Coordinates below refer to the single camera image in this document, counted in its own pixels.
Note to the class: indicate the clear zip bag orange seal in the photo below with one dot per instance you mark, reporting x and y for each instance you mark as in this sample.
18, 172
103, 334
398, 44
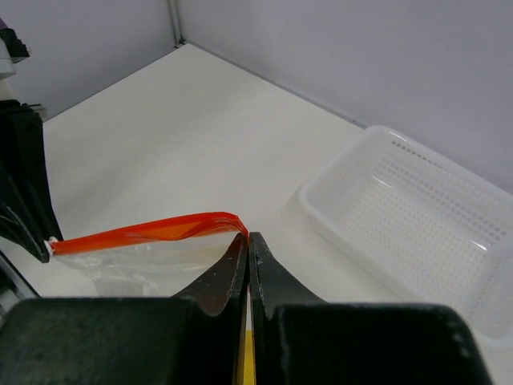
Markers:
154, 259

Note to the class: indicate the white plastic basket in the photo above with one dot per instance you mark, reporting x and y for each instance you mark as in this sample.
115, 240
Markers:
396, 220

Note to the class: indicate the yellow fake banana bunch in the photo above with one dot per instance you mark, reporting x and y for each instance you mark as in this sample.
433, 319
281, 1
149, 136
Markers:
245, 373

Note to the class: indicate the left aluminium frame post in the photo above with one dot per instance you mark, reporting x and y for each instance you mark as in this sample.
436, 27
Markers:
176, 23

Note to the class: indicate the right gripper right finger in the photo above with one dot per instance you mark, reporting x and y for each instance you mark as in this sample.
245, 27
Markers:
299, 338

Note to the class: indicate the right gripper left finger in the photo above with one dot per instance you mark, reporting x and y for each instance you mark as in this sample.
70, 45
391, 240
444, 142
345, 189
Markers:
193, 337

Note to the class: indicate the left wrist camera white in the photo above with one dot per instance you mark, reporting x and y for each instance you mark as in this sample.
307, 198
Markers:
13, 51

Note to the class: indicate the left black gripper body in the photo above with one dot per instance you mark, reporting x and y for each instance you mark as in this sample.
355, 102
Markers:
24, 186

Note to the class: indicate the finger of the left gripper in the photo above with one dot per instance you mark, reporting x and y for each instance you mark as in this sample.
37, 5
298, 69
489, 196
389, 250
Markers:
17, 233

